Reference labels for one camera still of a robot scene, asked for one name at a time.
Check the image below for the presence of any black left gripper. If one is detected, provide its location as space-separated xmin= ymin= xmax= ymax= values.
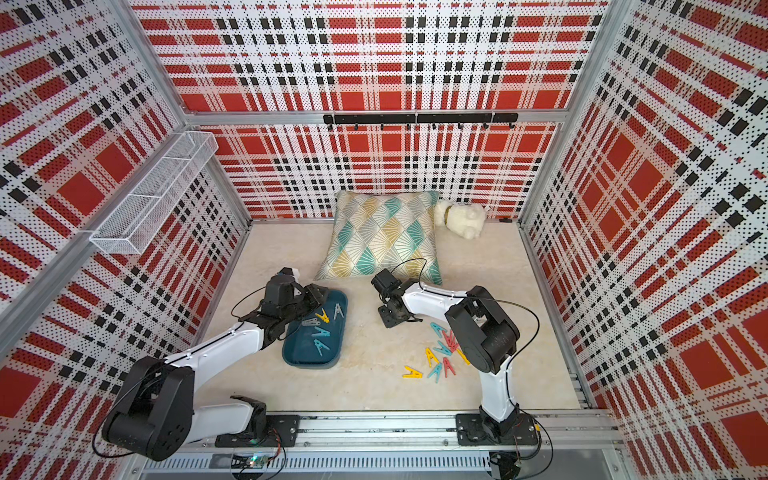
xmin=282 ymin=283 xmax=330 ymax=324

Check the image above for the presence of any teal clothespin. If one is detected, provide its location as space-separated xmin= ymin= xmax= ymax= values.
xmin=427 ymin=363 xmax=443 ymax=383
xmin=311 ymin=326 xmax=331 ymax=338
xmin=430 ymin=322 xmax=448 ymax=338
xmin=313 ymin=339 xmax=330 ymax=357

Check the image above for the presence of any dark teal storage box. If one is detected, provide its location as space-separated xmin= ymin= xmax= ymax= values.
xmin=282 ymin=290 xmax=348 ymax=369

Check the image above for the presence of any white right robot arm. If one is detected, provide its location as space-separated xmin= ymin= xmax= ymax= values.
xmin=371 ymin=269 xmax=521 ymax=429

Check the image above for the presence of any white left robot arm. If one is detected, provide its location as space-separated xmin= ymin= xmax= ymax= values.
xmin=99 ymin=268 xmax=329 ymax=461

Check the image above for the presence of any patterned teal gold pillow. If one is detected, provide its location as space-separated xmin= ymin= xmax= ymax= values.
xmin=315 ymin=190 xmax=443 ymax=285

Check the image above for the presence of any teal clothespin front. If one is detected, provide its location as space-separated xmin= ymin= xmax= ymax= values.
xmin=427 ymin=363 xmax=443 ymax=383

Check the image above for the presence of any red clothespin front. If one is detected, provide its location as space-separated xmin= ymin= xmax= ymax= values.
xmin=442 ymin=357 xmax=456 ymax=378

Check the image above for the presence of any white plush teddy bear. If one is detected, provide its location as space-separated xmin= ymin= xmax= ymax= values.
xmin=434 ymin=200 xmax=487 ymax=240

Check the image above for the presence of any green circuit board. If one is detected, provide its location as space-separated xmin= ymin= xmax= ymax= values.
xmin=231 ymin=454 xmax=273 ymax=470

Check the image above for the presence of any white wire mesh shelf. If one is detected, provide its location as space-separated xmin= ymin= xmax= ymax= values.
xmin=90 ymin=131 xmax=217 ymax=255

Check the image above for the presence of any black wall hook rail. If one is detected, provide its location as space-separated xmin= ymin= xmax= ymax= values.
xmin=323 ymin=112 xmax=520 ymax=127

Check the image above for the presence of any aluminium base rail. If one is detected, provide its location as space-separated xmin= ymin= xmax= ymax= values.
xmin=144 ymin=410 xmax=631 ymax=479

